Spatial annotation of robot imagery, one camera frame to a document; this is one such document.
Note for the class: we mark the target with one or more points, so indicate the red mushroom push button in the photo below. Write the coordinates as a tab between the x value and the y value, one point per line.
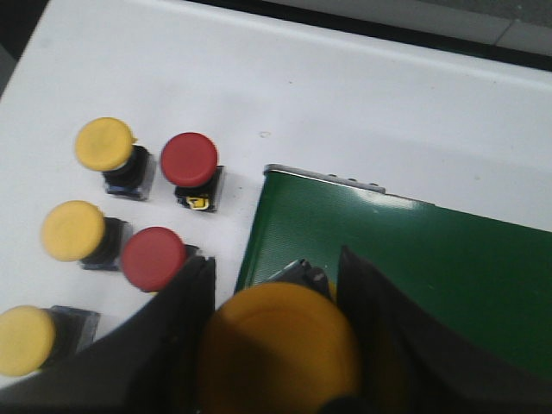
189	161
152	257

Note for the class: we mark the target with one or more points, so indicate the yellow mushroom push button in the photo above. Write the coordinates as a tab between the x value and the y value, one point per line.
280	346
108	146
33	338
78	231

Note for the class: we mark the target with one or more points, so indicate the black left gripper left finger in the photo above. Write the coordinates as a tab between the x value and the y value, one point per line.
147	365

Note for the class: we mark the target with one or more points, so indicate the green conveyor belt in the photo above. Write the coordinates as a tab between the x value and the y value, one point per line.
487	279

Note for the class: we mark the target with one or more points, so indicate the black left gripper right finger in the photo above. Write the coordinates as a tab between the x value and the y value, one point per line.
411	363

